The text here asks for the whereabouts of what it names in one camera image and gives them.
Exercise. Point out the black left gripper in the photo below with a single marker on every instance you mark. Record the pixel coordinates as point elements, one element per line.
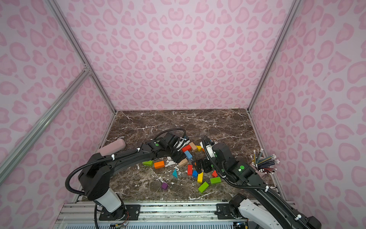
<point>177,151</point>

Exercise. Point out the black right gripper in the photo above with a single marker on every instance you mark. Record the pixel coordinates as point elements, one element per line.
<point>204,164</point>

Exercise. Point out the red block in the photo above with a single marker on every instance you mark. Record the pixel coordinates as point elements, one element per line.
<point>186,148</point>
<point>214,174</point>
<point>190,170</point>

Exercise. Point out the light blue block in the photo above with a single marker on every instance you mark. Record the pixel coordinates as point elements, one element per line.
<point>189,155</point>

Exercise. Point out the natural wood block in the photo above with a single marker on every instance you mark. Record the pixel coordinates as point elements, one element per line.
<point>193,147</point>
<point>183,162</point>

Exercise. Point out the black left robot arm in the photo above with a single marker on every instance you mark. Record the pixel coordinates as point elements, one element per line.
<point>93,178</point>

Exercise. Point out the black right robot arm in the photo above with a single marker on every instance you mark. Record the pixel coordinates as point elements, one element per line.
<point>242,176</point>

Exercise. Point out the green block right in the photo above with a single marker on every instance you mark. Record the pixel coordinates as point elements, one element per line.
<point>215,180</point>

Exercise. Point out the green block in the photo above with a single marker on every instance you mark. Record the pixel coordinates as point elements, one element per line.
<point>148,163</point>
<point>215,180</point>
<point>203,187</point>

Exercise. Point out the green block lower left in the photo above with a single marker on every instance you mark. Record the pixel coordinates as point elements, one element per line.
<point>148,163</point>

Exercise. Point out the yellow block centre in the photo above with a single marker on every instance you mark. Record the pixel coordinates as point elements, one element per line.
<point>200,178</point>

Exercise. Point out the teal triangle block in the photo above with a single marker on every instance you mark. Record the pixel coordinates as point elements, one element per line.
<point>175,174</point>

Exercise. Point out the green block bottom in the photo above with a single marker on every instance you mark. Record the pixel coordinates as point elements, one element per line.
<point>203,187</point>

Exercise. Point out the purple cube block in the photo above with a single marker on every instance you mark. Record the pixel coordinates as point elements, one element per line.
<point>164,186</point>

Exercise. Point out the bundle of pencils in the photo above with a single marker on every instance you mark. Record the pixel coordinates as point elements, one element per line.
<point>264,164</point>

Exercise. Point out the pink pencil case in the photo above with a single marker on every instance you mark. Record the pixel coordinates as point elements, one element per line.
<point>113,147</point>

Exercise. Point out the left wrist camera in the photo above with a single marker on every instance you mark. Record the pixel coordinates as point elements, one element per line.
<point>182,143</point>

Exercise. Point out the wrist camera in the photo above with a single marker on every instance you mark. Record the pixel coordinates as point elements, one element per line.
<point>182,143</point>
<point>209,151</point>

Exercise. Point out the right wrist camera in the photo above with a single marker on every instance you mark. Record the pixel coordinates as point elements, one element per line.
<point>209,151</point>

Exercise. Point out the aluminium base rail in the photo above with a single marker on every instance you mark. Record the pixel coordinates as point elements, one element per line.
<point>170,215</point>

